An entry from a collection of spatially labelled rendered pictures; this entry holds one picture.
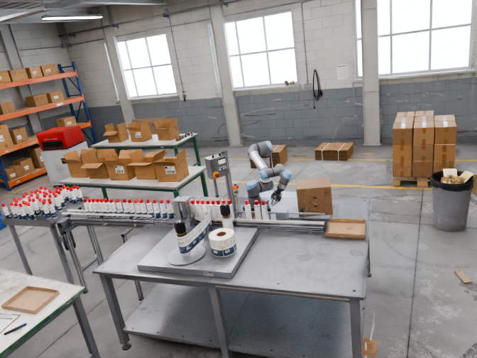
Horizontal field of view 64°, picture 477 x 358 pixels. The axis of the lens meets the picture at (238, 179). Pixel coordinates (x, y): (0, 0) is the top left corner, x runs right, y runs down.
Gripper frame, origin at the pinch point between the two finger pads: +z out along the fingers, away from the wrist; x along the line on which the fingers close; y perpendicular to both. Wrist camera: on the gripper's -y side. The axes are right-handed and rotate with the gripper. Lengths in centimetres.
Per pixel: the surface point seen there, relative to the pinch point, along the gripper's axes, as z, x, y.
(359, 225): -17, 72, -8
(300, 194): -12.4, 17.2, -17.9
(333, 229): -6, 54, 0
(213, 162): -10, -63, -1
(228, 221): 15.3, -24.8, 31.6
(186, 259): 40, -37, 68
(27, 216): 155, -239, 10
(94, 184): 176, -248, -120
